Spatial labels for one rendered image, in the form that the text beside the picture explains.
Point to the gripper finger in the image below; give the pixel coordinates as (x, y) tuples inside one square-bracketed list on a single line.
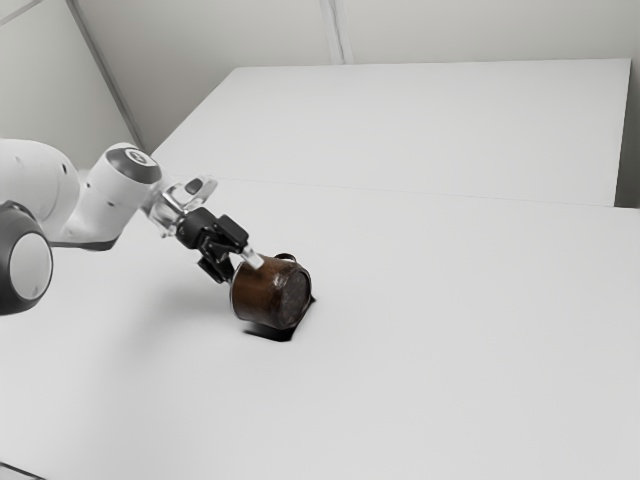
[(216, 264), (240, 241)]

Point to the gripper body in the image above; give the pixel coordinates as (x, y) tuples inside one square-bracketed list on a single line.
[(200, 229)]

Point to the brown mug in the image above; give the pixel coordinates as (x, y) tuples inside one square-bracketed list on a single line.
[(272, 295)]

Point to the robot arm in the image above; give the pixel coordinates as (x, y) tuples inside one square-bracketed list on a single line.
[(55, 195)]

